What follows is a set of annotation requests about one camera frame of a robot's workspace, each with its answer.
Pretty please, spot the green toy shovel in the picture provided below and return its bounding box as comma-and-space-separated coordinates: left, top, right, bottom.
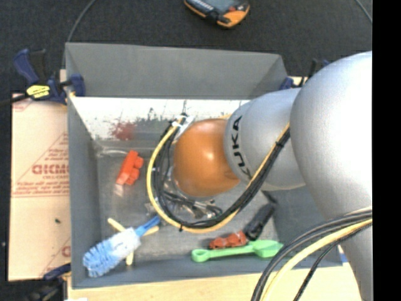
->
190, 239, 284, 263

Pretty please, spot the orange-red toy brick block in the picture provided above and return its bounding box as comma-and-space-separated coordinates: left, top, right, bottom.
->
115, 150, 145, 186

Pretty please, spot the blue and white brush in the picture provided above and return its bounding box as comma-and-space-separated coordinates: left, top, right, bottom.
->
82, 215, 162, 278

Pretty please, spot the brown cardboard board red print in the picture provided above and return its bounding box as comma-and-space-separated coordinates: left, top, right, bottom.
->
8, 94, 72, 282

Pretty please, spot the black plastic tool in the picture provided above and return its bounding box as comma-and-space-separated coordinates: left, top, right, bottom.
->
244, 203, 277, 241

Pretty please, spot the grey metal bin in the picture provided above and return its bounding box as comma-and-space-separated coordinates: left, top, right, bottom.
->
64, 42, 344, 290

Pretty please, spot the red-brown toy car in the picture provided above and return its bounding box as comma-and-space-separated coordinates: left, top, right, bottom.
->
208, 230, 249, 250

